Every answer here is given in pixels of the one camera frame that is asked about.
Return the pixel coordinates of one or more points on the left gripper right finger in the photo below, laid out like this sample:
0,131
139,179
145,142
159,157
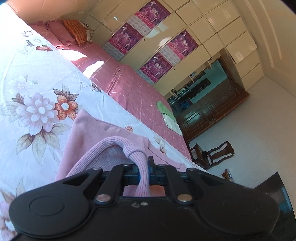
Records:
168,177

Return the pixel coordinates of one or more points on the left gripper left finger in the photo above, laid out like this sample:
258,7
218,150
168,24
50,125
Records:
115,181

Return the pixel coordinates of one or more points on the pink long-sleeve sweater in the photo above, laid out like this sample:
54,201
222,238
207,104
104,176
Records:
95,143

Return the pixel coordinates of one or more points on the dark wooden chair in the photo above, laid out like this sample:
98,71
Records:
213,157

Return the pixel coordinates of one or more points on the white folded cloth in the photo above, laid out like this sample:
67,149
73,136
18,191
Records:
172,124

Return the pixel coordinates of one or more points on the green folded cloth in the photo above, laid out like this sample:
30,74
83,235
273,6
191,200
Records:
163,109

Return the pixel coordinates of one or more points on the dark brown wooden door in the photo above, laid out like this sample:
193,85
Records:
211,108

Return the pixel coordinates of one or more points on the pink checkered bedspread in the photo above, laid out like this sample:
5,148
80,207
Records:
121,83

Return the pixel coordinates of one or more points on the lower right purple poster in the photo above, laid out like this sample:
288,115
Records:
155,69

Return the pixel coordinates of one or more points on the purple poster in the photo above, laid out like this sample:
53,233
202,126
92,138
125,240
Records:
179,47
148,17
155,69
122,41

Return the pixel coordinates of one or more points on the white floral bed sheet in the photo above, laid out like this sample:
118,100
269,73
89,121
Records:
41,95

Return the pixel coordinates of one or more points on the cream built-in wardrobe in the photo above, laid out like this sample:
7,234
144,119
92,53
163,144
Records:
165,42

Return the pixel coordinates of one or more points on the upper right purple poster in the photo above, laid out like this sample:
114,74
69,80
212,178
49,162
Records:
179,47

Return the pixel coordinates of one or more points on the lower left purple poster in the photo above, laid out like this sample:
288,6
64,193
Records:
122,41

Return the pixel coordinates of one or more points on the black television screen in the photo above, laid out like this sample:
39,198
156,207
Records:
285,226

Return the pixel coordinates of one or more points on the orange striped pillow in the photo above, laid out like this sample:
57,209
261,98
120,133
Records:
80,31

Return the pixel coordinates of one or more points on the upper left purple poster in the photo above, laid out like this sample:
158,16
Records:
148,17

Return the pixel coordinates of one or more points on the pink pillow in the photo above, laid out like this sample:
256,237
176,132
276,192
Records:
61,33

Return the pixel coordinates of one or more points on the cream wooden headboard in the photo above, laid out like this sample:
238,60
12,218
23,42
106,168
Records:
45,10

